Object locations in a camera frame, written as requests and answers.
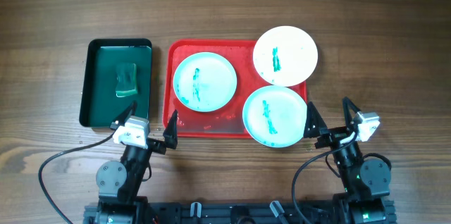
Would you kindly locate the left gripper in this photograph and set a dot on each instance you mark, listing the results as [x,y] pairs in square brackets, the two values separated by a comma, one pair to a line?
[158,146]

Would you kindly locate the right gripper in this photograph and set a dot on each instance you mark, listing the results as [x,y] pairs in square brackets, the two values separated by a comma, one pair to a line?
[331,135]

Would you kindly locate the green sponge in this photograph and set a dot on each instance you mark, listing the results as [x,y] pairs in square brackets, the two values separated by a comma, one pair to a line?
[127,80]

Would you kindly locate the light blue plate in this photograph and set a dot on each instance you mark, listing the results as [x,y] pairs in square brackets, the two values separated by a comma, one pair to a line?
[205,82]
[275,116]

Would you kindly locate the white plate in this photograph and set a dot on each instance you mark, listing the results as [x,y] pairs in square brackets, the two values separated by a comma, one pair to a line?
[285,56]

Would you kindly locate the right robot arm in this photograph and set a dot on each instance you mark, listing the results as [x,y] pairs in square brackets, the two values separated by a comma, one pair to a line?
[365,177]

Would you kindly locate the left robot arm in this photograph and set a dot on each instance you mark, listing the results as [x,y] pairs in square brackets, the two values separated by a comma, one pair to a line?
[120,181]

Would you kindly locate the dark green tray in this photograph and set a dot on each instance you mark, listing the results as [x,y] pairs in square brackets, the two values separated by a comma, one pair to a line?
[100,104]

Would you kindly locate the red plastic tray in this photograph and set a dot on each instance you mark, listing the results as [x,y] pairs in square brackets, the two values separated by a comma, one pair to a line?
[225,122]

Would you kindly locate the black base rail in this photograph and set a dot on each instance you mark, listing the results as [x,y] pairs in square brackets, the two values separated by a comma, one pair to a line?
[275,212]

